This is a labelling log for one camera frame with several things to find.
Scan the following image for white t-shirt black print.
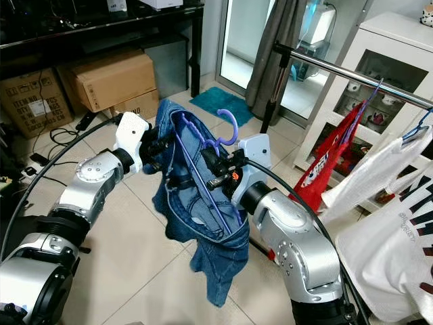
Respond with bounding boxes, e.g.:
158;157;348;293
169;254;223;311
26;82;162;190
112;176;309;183
335;173;433;323

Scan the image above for plain white t-shirt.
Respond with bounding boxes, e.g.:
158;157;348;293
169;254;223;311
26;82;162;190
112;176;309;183
321;125;433;211

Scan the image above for black desk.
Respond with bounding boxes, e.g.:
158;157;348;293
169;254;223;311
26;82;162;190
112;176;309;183
0;3;205;95

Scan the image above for grey curtain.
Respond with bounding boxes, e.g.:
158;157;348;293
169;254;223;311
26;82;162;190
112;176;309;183
246;0;309;109

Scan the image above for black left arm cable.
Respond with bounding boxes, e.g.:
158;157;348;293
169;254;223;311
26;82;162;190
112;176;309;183
1;115;119;255

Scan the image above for purple plastic hanger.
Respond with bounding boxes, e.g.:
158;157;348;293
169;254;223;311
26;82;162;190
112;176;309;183
171;108;248;238
345;78;384;146

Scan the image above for teal floor mat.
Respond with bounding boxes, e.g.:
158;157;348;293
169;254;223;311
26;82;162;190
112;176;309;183
189;86;254;127

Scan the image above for plain brown cardboard box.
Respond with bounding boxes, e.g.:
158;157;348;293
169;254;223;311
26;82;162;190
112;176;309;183
71;49;158;112

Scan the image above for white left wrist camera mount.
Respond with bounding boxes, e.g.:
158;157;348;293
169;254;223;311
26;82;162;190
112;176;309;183
115;112;153;174

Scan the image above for white power strip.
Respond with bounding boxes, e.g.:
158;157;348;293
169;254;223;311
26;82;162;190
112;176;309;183
29;152;52;171

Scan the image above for red t-shirt triangle print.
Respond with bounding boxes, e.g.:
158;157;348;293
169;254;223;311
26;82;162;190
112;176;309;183
291;102;369;212

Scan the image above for white glass-door cabinet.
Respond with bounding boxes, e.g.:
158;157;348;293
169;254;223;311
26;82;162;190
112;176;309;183
294;10;433;211

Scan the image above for small brown cardboard box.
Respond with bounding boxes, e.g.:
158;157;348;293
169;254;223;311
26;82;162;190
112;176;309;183
108;88;161;121

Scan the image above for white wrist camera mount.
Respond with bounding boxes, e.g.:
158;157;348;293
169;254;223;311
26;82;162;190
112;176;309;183
115;112;153;174
233;133;273;204

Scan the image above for blue denim shorts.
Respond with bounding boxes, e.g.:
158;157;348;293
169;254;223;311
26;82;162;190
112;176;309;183
152;98;251;309

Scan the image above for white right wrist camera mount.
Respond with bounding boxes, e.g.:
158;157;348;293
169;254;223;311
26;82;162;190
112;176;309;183
233;133;273;204

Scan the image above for brown cardboard box black print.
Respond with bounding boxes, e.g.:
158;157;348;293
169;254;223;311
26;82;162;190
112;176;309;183
0;68;76;139

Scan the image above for blue plastic hanger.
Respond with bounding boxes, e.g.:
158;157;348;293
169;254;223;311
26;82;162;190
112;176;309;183
401;108;433;143

